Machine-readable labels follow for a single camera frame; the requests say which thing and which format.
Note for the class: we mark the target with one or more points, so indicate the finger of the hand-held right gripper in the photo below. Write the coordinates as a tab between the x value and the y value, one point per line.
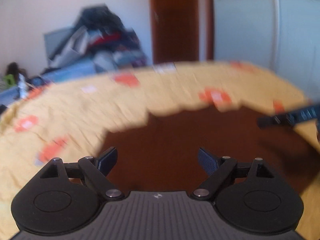
287	118

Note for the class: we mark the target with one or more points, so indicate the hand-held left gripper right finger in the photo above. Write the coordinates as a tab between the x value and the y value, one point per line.
207	161

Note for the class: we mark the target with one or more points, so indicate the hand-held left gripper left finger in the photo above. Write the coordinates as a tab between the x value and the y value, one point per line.
108	158

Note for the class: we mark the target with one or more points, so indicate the brown knitted sweater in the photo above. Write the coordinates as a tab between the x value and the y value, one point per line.
170	135

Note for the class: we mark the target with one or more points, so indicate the pile of clothes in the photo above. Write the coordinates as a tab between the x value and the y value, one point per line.
107	37

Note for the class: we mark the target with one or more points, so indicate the yellow printed blanket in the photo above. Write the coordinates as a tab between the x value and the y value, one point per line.
75	110

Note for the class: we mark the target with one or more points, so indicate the small white figurine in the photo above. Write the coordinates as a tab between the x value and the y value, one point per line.
22	87

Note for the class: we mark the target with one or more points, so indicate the green plastic object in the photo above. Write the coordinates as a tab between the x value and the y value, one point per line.
9	79

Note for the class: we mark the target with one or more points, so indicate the grey flat panel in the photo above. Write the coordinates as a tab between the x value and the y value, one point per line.
53	42

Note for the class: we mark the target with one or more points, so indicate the dark stuffed toy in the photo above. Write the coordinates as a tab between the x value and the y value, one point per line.
13	70

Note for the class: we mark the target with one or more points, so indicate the brown wooden door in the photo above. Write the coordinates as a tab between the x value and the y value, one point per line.
175	22

